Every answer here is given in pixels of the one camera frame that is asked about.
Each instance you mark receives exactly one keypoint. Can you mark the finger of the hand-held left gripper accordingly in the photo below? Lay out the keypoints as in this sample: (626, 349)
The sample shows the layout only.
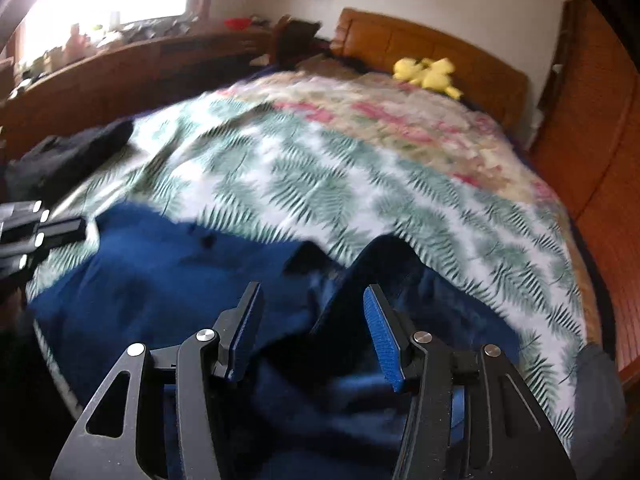
(15, 260)
(60, 230)

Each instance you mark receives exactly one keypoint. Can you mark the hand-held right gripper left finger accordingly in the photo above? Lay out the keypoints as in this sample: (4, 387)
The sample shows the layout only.
(245, 340)

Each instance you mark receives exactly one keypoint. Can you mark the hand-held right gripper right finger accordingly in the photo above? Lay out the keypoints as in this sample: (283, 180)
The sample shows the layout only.
(385, 340)

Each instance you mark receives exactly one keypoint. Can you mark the blue suit jacket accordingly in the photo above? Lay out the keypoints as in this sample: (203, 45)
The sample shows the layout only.
(150, 285)

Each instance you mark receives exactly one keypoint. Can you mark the black cloth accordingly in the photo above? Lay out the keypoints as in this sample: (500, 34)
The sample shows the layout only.
(70, 160)

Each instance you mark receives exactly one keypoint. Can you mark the person's dark pants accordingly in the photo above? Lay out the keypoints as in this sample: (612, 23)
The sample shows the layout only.
(30, 400)

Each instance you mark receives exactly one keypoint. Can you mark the leaf print bed sheet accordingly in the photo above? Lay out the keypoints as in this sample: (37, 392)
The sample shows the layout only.
(350, 185)

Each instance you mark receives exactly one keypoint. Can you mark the wooden desk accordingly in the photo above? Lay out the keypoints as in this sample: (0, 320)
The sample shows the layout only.
(125, 75)

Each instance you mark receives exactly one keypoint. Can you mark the group of bottles on desk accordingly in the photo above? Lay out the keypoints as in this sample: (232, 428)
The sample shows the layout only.
(80, 40)

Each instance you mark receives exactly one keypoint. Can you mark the grey cloth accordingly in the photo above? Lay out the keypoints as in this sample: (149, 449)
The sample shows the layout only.
(600, 400)

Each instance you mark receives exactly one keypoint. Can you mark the floral blanket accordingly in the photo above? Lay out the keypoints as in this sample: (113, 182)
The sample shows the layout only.
(400, 115)

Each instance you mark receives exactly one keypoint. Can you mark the yellow plush toy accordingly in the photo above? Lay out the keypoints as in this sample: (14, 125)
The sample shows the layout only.
(430, 77)

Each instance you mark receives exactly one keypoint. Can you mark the red bowl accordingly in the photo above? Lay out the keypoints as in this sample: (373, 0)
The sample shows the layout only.
(237, 23)

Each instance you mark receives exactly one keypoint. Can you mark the wooden slatted wardrobe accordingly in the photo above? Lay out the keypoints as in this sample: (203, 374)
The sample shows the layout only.
(600, 135)

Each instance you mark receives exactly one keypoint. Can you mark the wooden bed headboard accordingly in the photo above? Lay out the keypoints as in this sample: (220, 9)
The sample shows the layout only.
(380, 40)

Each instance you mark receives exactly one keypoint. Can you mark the dark wooden chair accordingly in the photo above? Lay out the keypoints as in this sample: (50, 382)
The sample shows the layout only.
(295, 42)

